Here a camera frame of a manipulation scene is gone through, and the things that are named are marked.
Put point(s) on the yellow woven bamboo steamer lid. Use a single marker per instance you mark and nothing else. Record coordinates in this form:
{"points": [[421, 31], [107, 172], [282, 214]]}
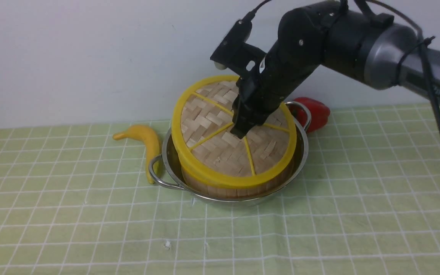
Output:
{"points": [[201, 123]]}

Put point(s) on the red bell pepper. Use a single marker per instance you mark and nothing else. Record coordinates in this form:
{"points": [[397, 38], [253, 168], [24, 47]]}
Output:
{"points": [[319, 113]]}

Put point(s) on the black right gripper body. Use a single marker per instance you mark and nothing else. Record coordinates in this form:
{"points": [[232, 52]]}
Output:
{"points": [[285, 66]]}

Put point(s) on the yellow banana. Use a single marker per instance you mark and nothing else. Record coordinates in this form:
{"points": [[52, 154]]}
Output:
{"points": [[151, 141]]}

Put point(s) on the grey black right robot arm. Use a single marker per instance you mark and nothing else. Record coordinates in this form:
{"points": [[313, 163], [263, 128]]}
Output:
{"points": [[367, 47]]}

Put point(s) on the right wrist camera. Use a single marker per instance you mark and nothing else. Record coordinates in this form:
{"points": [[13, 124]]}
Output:
{"points": [[234, 53]]}

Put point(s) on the stainless steel pot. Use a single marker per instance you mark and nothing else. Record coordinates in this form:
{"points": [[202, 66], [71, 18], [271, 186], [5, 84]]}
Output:
{"points": [[170, 160]]}

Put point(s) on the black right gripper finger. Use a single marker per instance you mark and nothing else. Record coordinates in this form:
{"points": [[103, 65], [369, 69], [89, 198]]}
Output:
{"points": [[242, 124]]}

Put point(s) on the yellow rimmed bamboo steamer basket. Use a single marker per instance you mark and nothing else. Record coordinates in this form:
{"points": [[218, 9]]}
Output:
{"points": [[236, 193]]}

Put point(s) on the green checked tablecloth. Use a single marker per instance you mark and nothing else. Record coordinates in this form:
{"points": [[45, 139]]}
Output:
{"points": [[75, 202]]}

